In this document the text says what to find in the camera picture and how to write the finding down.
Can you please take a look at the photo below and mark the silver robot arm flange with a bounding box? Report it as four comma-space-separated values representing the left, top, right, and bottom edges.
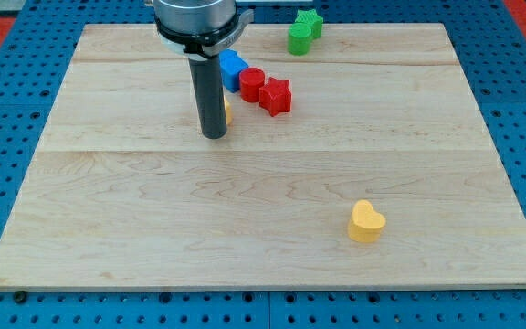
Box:
145, 0, 255, 61

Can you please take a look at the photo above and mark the red star block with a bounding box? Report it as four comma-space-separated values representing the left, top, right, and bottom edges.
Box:
259, 77, 292, 117

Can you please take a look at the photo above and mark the yellow heart block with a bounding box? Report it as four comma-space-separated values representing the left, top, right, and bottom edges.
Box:
347, 199, 386, 243

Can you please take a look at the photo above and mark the green star block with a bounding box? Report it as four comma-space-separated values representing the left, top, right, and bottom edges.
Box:
295, 9, 324, 39

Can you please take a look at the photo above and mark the yellow block behind rod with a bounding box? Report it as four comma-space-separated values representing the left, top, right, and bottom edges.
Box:
223, 96, 233, 125

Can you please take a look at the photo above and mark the red cylinder block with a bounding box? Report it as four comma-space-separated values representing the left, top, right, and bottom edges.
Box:
239, 67, 266, 103

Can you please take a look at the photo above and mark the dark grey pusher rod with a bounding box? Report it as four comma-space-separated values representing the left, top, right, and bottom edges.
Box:
189, 57, 227, 139

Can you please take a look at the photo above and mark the blue block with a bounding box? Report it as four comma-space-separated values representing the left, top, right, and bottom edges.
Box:
219, 49, 248, 93

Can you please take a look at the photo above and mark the green cylinder block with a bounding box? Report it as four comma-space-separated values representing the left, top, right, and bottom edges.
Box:
287, 23, 312, 56

